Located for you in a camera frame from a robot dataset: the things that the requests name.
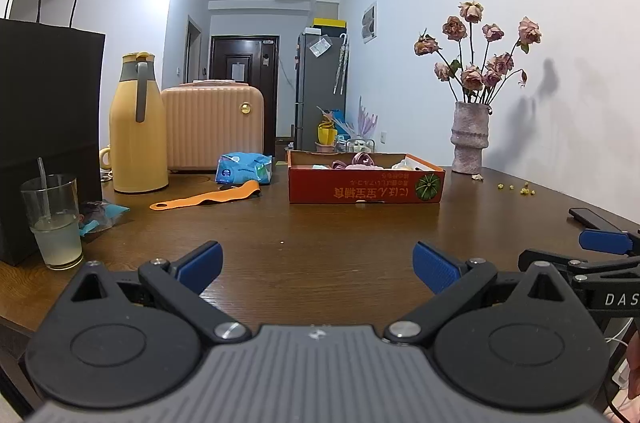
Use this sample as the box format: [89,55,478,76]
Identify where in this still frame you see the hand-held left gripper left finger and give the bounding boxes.
[54,240,253,345]

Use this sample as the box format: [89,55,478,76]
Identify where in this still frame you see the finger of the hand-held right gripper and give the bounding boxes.
[579,228,640,257]
[517,248,601,280]

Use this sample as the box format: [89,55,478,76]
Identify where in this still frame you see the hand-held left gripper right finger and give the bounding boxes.
[383,240,582,346]

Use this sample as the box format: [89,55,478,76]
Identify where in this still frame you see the orange cardboard box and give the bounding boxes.
[286,150,447,205]

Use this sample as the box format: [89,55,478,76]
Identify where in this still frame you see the black phone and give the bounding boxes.
[568,207,640,234]

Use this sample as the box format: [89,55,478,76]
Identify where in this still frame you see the small yellow dried buds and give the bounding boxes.
[496,183,538,196]

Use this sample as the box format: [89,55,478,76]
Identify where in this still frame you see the blue wet wipes pack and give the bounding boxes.
[215,152,273,185]

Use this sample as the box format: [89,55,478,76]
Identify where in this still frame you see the blue plastic wrapper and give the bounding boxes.
[77,200,131,238]

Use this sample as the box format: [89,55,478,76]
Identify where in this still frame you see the pink ribbed suitcase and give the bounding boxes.
[160,80,265,174]

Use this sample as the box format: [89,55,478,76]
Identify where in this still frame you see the pink ceramic vase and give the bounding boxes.
[451,102,488,175]

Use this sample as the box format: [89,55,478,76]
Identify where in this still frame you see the yellow thermos jug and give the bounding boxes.
[109,52,169,194]

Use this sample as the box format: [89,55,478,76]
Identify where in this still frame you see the clear drinking glass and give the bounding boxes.
[20,174,84,270]

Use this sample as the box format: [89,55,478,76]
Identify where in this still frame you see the purple flower decoration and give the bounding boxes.
[355,97,378,139]

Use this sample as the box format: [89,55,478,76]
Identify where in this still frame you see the clear straw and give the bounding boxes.
[36,157,52,219]

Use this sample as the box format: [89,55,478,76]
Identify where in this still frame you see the grey fridge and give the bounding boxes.
[295,32,347,151]

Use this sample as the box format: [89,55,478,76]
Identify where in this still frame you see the dark brown door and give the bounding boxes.
[210,36,280,144]

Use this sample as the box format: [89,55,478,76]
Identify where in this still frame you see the black paper bag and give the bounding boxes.
[0,0,107,266]

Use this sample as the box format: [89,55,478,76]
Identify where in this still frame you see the folded umbrella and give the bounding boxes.
[333,32,348,96]

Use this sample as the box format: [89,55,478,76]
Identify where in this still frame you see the orange strap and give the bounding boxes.
[149,183,261,211]

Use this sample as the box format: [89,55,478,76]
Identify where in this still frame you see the framed wall picture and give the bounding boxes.
[361,2,377,44]

